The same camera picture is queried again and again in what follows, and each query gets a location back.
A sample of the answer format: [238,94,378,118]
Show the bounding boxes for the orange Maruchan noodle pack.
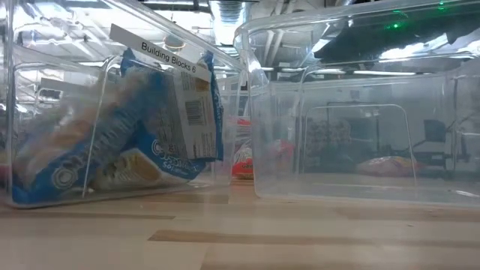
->
[231,142,254,180]
[235,118,252,142]

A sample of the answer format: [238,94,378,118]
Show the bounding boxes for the blue Maruchan noodle pack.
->
[89,140,207,191]
[149,50,225,162]
[10,48,166,206]

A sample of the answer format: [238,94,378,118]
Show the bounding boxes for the red Maruchan noodle pack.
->
[355,155,418,178]

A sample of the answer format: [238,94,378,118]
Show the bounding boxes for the clear plastic bin with label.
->
[3,0,245,209]

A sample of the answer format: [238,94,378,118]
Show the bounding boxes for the black monitor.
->
[422,118,448,144]

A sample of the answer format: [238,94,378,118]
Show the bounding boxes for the silver ventilation duct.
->
[208,0,249,47]

